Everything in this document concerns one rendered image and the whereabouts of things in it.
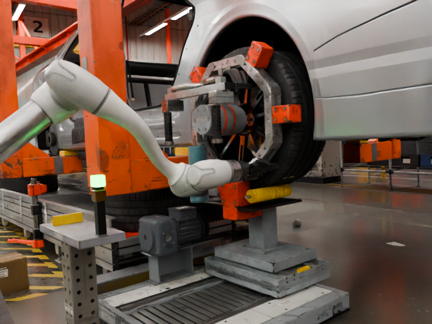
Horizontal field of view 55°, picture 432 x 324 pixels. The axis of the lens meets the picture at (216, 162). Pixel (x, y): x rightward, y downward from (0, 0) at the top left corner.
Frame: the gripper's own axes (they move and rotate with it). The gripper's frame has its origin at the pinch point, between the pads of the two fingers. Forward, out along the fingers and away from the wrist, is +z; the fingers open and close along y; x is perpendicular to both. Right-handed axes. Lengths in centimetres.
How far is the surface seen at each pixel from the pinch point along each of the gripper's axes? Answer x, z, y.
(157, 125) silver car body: 84, 4, -51
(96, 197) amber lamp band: 6, -71, -14
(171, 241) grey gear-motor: 6, -23, -55
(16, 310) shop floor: 20, -81, -110
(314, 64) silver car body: 13.5, 4.6, 42.3
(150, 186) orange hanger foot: 38, -21, -52
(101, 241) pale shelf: -4, -70, -25
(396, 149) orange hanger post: 42, 235, -47
